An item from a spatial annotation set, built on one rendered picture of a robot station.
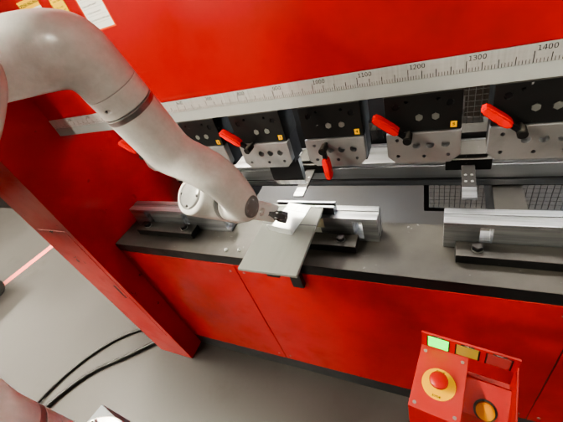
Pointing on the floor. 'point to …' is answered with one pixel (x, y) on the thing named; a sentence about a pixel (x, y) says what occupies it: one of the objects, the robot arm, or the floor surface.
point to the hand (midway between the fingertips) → (274, 214)
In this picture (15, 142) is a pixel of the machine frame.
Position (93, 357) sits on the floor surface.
